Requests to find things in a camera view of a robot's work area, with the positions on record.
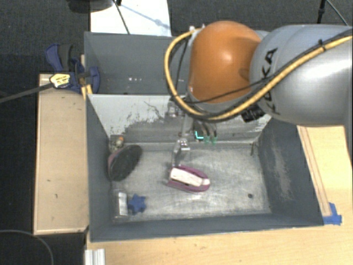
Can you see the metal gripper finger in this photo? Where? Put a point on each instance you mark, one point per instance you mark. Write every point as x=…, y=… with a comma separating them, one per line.
x=176, y=153
x=186, y=146

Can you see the pale wood flat board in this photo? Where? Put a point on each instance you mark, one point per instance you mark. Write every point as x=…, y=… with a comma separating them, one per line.
x=60, y=153

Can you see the black cylinder on white bracket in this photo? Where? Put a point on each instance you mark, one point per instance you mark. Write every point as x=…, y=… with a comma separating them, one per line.
x=251, y=114

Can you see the small clear plastic block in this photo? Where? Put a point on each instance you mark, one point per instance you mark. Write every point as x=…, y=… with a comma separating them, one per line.
x=122, y=203

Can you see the blue star-shaped toy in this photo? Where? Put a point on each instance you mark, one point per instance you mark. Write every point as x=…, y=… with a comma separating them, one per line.
x=137, y=204

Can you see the small grey and orange object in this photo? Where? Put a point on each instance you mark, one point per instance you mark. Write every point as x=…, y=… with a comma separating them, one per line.
x=117, y=143

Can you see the grey metal bin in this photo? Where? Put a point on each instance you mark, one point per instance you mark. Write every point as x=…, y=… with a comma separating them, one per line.
x=237, y=181

